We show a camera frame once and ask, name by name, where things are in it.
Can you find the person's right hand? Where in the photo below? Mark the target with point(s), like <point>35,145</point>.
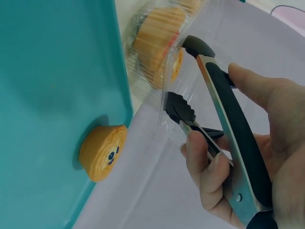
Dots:
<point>286,143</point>

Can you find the black and steel tongs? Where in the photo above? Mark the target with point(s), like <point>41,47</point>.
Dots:
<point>238,133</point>

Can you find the clear plastic clamshell container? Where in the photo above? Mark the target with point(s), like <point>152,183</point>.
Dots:
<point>147,78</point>

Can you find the large orange ridged muffin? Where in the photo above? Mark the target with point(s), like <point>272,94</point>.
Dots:
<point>155,40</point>

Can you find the orange muffin with blueberries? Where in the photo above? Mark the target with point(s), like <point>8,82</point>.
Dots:
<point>102,152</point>

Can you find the teal plastic tray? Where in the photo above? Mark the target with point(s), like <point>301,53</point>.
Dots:
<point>59,71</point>

